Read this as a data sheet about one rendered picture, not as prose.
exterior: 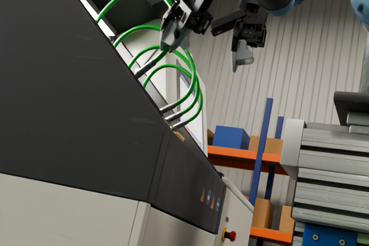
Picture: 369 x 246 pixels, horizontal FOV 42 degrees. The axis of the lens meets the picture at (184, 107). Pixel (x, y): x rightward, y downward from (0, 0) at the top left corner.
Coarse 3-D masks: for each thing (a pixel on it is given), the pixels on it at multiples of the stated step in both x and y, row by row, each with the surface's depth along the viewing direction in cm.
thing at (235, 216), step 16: (144, 32) 189; (128, 48) 188; (160, 64) 182; (160, 80) 180; (176, 80) 193; (176, 96) 191; (176, 112) 188; (224, 208) 161; (240, 208) 189; (224, 224) 164; (240, 224) 194; (240, 240) 198
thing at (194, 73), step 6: (132, 30) 157; (120, 36) 158; (186, 54) 150; (192, 60) 148; (192, 66) 147; (192, 72) 147; (192, 78) 146; (192, 84) 145; (192, 90) 145; (186, 96) 145; (174, 102) 145; (180, 102) 145; (162, 108) 145; (168, 108) 145
